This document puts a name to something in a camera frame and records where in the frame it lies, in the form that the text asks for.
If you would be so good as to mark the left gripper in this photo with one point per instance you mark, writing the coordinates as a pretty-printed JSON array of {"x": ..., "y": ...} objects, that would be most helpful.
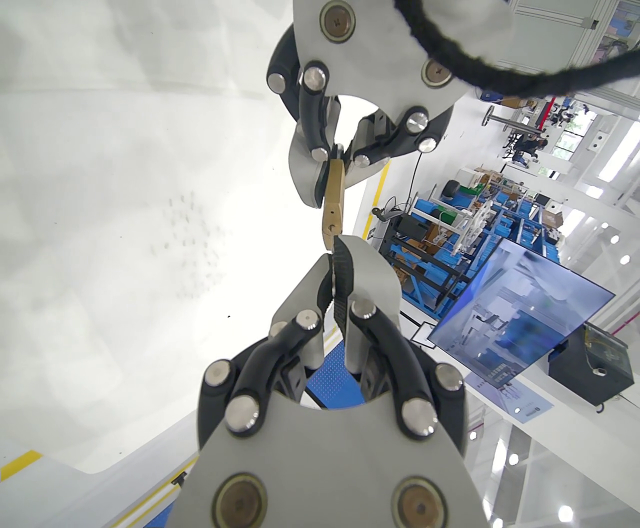
[{"x": 370, "y": 60}]

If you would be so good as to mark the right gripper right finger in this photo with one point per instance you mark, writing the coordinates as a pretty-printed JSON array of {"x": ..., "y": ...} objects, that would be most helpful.
[{"x": 372, "y": 285}]

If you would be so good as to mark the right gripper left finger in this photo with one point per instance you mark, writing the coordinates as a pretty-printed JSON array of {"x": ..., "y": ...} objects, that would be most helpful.
[{"x": 300, "y": 300}]

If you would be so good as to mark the brass padlock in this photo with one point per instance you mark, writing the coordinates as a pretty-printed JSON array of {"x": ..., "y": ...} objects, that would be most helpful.
[{"x": 336, "y": 180}]

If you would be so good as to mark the brass key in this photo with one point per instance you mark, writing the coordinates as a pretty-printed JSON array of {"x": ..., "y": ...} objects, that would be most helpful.
[{"x": 332, "y": 217}]

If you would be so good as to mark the rack with blue bins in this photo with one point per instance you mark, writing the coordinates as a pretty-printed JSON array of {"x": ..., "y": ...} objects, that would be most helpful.
[{"x": 435, "y": 272}]

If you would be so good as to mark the blue mat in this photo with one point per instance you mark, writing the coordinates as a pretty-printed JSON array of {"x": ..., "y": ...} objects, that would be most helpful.
[{"x": 332, "y": 380}]

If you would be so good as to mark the large flat screen monitor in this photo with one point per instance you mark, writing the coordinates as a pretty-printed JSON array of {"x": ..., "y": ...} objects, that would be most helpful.
[{"x": 520, "y": 315}]

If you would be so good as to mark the printed paper sheet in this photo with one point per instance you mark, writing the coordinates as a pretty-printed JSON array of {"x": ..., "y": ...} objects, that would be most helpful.
[{"x": 520, "y": 400}]

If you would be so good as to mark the person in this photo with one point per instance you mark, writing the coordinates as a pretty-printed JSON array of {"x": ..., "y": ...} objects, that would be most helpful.
[{"x": 530, "y": 147}]

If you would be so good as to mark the black box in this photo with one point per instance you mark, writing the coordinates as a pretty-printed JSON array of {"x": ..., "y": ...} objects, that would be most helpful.
[{"x": 595, "y": 365}]

